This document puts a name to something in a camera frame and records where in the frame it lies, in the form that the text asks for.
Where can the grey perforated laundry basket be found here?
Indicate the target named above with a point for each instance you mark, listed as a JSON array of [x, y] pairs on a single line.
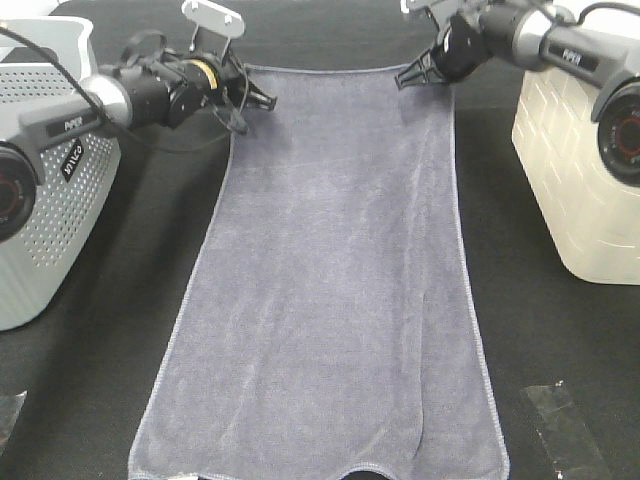
[[79, 173]]

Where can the right clear tape strip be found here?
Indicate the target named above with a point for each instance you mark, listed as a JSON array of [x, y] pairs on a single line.
[[564, 435]]

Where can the cream storage box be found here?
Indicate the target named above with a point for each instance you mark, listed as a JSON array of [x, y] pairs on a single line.
[[593, 219]]

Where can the left clear tape strip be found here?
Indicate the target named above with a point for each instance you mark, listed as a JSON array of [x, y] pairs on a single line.
[[10, 408]]

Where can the clear tape strip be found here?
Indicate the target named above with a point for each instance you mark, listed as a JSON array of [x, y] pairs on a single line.
[[10, 408], [564, 435]]

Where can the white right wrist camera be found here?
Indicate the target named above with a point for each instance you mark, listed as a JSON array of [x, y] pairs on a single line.
[[438, 10]]

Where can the grey microfibre towel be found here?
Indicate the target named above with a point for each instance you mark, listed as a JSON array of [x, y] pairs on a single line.
[[328, 325]]

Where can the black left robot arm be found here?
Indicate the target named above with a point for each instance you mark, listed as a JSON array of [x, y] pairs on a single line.
[[163, 88]]

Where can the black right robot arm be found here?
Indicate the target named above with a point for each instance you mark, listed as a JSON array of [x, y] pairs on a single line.
[[534, 36]]

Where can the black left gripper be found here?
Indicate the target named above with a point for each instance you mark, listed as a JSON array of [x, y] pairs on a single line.
[[231, 77]]

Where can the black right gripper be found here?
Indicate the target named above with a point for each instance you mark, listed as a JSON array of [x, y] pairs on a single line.
[[459, 48]]

